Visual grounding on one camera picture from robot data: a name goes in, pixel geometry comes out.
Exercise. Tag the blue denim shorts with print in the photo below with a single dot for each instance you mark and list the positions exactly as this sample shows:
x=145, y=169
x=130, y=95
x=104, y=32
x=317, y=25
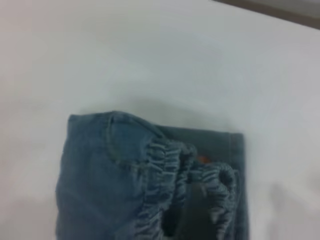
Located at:
x=100, y=187

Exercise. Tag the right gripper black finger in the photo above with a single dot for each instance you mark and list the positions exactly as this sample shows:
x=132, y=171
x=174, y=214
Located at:
x=192, y=215

